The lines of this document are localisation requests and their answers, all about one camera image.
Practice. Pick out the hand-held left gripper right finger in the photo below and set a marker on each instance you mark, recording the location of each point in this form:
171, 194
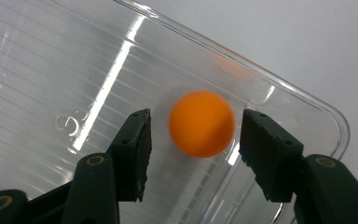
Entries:
272, 155

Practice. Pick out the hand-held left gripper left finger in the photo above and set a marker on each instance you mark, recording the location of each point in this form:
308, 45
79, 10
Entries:
133, 155

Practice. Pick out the orange table tennis ball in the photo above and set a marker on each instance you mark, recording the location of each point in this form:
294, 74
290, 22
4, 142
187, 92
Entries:
200, 123

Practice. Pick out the clear plastic box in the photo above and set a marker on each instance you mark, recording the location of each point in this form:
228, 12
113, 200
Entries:
74, 62

